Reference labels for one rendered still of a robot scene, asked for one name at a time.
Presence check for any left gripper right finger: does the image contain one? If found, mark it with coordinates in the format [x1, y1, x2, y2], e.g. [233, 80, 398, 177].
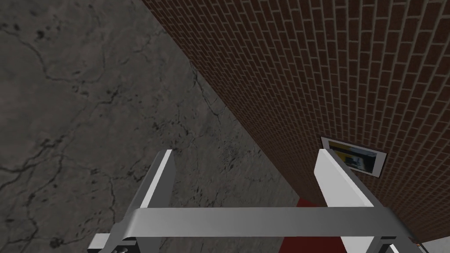
[313, 148, 385, 208]

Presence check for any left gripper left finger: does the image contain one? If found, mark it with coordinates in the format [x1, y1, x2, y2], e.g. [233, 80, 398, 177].
[129, 149, 176, 209]

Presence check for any red floor rug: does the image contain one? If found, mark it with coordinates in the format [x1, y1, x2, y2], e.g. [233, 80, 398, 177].
[277, 197, 348, 253]

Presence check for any white framed wall picture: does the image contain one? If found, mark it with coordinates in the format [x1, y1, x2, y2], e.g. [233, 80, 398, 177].
[321, 137, 387, 178]

